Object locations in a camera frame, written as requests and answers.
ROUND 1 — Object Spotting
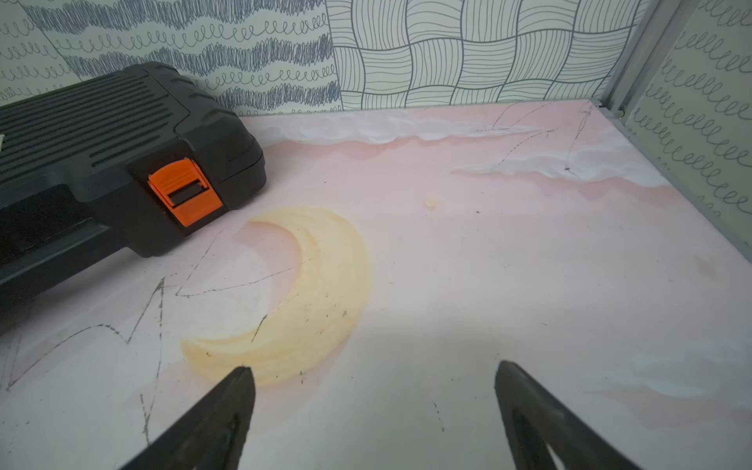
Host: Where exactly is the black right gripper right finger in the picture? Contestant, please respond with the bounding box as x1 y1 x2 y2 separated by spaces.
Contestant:
495 360 638 469

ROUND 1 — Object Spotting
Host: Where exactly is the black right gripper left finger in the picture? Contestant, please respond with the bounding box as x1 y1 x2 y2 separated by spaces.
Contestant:
125 366 256 469

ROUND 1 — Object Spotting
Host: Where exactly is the black plastic tool case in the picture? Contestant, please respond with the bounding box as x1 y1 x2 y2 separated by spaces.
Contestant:
1 62 266 309

